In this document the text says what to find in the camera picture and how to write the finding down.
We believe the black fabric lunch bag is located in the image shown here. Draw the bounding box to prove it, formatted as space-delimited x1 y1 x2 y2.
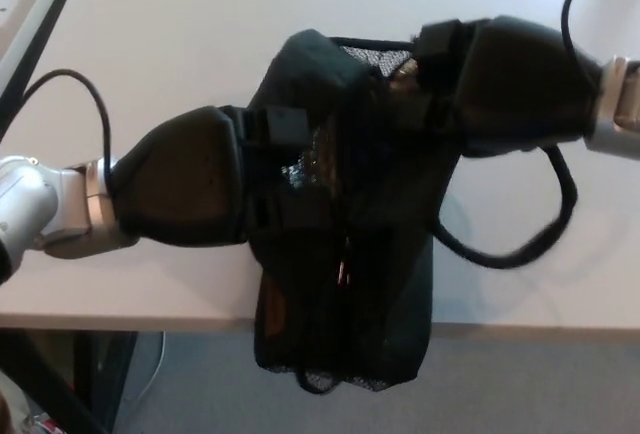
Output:
247 28 582 398

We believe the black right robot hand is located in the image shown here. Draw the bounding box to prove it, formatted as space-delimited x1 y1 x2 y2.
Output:
410 13 606 159

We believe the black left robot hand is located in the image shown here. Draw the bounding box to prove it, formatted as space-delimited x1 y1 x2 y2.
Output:
108 103 347 248

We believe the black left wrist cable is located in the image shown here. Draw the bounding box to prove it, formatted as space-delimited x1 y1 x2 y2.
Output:
19 68 114 196

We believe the black table leg frame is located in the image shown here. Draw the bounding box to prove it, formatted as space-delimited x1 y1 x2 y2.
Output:
0 328 140 434

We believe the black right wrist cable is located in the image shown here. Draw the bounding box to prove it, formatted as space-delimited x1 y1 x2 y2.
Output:
560 0 619 71

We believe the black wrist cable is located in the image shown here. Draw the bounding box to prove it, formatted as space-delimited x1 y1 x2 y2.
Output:
560 0 619 71
19 68 114 196

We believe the thin white floor cable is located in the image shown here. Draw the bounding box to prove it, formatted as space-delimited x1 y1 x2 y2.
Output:
133 331 167 408

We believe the grey desk edge rail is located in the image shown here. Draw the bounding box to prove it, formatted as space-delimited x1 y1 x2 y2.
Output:
0 0 89 78

